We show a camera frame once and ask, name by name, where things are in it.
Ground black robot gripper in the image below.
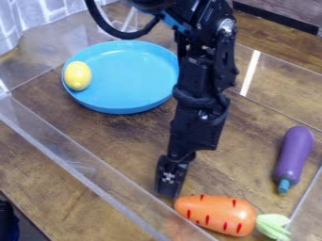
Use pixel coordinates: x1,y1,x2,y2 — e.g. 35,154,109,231
155,103,231,200

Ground orange toy carrot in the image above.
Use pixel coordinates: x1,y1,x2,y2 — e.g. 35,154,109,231
174,194,290,241

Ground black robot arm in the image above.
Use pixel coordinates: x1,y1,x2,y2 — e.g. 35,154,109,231
132,0,239,198

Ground purple toy eggplant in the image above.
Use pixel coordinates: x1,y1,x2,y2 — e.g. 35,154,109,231
274,126,314,194

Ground blue round plate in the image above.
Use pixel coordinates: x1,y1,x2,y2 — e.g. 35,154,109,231
60,40,179,115

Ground yellow toy lemon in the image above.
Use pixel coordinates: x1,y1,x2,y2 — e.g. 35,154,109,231
64,61,92,91

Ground white lattice curtain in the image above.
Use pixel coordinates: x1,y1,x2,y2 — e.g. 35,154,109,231
0,0,120,56

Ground dark wooden bar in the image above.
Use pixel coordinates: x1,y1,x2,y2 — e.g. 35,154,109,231
232,0,322,37

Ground clear acrylic tray wall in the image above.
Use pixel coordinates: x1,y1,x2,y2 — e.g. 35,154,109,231
0,94,218,241

